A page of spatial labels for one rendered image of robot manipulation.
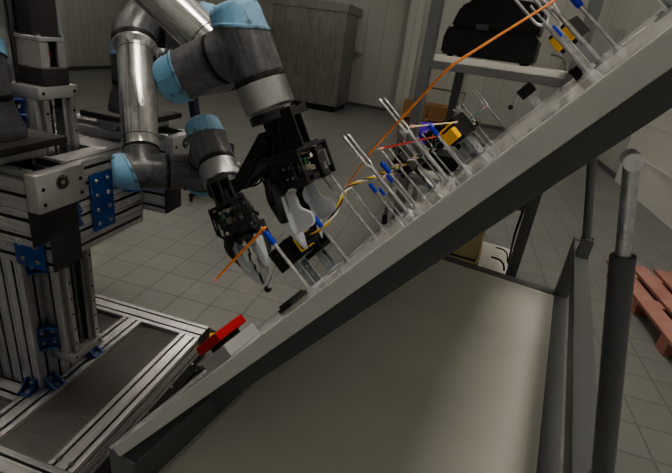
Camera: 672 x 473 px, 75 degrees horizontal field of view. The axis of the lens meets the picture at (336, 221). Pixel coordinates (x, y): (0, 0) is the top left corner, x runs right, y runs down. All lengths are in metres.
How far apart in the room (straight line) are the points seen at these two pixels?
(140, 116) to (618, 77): 0.89
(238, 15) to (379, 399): 0.75
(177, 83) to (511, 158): 0.53
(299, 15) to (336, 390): 9.08
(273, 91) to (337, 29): 8.85
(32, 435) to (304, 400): 1.07
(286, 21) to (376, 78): 2.50
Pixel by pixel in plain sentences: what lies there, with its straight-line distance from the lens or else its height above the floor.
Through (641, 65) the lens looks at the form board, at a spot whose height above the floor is 1.48.
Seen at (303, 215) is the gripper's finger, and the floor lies 1.22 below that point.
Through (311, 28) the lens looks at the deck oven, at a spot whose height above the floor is 1.57.
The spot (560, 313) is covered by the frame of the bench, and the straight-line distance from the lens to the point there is 1.50.
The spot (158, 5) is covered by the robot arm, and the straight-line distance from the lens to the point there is 0.88.
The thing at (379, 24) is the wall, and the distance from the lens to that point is 10.87.
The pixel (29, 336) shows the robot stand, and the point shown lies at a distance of 1.80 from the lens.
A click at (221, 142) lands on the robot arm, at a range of 0.91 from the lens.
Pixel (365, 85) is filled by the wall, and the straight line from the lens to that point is 10.92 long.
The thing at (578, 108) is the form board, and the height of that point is 1.45.
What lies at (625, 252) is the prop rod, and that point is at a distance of 0.49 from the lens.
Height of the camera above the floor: 1.47
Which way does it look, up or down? 22 degrees down
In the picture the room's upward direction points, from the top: 8 degrees clockwise
